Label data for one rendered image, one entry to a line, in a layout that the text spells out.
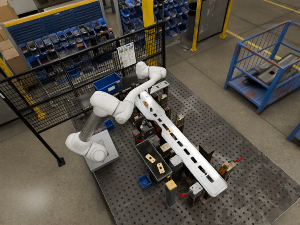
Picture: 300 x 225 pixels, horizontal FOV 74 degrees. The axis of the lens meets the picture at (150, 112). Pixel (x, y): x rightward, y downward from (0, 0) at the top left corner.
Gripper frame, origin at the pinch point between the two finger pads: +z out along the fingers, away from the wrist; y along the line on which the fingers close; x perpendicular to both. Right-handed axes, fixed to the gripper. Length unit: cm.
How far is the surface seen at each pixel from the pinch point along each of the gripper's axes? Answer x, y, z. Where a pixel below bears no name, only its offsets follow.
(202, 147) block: -79, 13, 11
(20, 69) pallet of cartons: 255, -127, 65
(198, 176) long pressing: -98, -6, 14
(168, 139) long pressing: -54, -7, 14
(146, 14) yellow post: 59, 43, -53
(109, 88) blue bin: 35.1, -26.4, 2.4
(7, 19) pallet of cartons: 432, -116, 36
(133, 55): 55, 18, -13
